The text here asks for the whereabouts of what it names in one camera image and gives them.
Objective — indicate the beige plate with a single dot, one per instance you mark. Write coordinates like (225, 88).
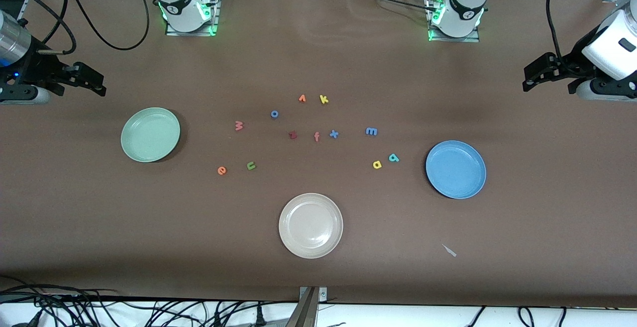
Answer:
(310, 225)

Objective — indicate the pink foam letter w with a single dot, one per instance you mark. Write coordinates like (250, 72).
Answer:
(239, 126)

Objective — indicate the blue plate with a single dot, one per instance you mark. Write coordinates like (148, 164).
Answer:
(456, 169)

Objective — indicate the blue foam letter x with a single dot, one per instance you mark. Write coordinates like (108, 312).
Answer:
(334, 134)

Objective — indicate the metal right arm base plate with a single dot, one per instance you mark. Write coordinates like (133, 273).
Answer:
(215, 18)

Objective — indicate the white paper scrap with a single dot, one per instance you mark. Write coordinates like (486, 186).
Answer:
(449, 251)

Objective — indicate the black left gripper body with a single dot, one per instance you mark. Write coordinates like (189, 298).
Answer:
(571, 64)

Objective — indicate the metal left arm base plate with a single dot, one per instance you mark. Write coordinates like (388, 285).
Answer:
(448, 40)

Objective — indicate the green foam letter u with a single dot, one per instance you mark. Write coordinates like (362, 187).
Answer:
(251, 167)

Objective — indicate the aluminium profile beam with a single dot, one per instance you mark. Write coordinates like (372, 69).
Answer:
(303, 312)

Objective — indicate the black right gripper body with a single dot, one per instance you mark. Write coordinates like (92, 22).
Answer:
(36, 69)

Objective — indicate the blue foam letter m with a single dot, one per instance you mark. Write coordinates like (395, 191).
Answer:
(371, 131)

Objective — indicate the green plate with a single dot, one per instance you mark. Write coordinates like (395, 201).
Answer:
(150, 135)

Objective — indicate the brown table cover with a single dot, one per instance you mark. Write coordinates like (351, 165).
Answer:
(318, 58)

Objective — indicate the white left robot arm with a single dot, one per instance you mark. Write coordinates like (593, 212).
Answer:
(465, 8)

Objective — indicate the small metal bracket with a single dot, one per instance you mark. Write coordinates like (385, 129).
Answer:
(323, 294)

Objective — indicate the teal foam letter d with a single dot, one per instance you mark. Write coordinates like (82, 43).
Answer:
(395, 158)

